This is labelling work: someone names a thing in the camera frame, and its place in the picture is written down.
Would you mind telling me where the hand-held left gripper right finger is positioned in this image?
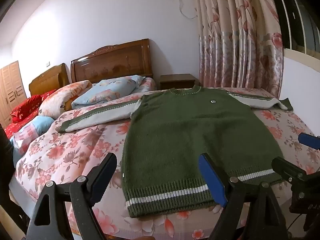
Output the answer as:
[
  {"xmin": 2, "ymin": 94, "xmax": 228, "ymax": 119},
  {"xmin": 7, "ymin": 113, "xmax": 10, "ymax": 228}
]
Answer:
[{"xmin": 198, "ymin": 153, "xmax": 290, "ymax": 240}]

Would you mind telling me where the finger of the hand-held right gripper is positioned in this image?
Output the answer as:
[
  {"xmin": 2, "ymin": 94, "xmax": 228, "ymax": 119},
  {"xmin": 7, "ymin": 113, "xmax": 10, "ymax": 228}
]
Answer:
[
  {"xmin": 298, "ymin": 132, "xmax": 320, "ymax": 152},
  {"xmin": 271, "ymin": 156, "xmax": 320, "ymax": 188}
]

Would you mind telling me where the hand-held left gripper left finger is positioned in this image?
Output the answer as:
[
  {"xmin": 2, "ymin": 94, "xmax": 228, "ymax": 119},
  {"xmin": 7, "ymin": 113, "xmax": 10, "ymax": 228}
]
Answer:
[{"xmin": 25, "ymin": 152, "xmax": 118, "ymax": 240}]

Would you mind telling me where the green knitted sweater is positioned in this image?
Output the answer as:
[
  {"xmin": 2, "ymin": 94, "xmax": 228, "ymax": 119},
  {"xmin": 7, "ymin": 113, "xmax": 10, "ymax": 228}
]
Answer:
[{"xmin": 58, "ymin": 86, "xmax": 293, "ymax": 218}]

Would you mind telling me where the pink floral bed sheet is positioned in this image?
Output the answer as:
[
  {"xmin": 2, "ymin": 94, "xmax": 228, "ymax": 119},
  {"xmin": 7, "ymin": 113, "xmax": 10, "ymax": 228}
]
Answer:
[{"xmin": 9, "ymin": 87, "xmax": 320, "ymax": 240}]

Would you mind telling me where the light blue floral pillow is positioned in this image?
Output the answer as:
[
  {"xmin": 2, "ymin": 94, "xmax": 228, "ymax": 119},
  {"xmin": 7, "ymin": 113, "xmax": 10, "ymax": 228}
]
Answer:
[{"xmin": 71, "ymin": 75, "xmax": 157, "ymax": 110}]

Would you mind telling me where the light blue checked pillow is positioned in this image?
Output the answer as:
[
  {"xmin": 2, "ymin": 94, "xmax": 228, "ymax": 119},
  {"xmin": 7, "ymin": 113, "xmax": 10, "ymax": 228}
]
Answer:
[{"xmin": 10, "ymin": 116, "xmax": 54, "ymax": 165}]

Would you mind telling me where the pink floral pillow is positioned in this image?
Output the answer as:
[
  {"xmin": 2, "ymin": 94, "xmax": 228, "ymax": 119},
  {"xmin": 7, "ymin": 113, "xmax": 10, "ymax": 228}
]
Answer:
[{"xmin": 38, "ymin": 80, "xmax": 93, "ymax": 119}]

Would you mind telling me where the dark cloth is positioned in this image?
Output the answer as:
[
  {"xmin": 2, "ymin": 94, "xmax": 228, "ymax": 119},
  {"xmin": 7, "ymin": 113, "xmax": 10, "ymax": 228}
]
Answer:
[{"xmin": 0, "ymin": 124, "xmax": 28, "ymax": 240}]

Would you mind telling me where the wooden nightstand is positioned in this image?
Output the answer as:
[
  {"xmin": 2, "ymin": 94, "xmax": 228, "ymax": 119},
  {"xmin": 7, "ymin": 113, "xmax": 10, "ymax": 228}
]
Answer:
[{"xmin": 159, "ymin": 74, "xmax": 200, "ymax": 90}]

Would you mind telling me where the red blanket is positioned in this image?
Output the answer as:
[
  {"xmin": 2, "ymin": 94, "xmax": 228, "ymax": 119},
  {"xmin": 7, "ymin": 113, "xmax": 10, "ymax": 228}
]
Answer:
[{"xmin": 4, "ymin": 89, "xmax": 58, "ymax": 139}]

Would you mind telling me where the small wooden headboard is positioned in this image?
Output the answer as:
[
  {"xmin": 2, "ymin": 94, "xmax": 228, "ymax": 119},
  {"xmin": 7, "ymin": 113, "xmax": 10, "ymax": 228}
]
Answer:
[{"xmin": 29, "ymin": 63, "xmax": 70, "ymax": 96}]

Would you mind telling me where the large wooden headboard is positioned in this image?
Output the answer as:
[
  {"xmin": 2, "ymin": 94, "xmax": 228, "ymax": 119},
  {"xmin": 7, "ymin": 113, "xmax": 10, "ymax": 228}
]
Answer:
[{"xmin": 70, "ymin": 39, "xmax": 153, "ymax": 83}]

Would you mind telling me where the pink floral curtain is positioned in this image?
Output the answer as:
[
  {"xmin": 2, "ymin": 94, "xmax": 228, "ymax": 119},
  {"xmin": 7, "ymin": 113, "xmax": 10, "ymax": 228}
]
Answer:
[{"xmin": 194, "ymin": 0, "xmax": 284, "ymax": 99}]

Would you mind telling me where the barred window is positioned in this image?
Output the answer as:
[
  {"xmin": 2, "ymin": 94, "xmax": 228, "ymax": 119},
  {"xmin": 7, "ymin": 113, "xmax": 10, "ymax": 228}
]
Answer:
[{"xmin": 267, "ymin": 0, "xmax": 320, "ymax": 53}]

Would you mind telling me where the light wooden wardrobe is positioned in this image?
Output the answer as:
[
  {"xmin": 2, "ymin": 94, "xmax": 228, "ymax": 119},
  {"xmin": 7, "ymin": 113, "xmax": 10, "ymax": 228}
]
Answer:
[{"xmin": 0, "ymin": 60, "xmax": 27, "ymax": 129}]

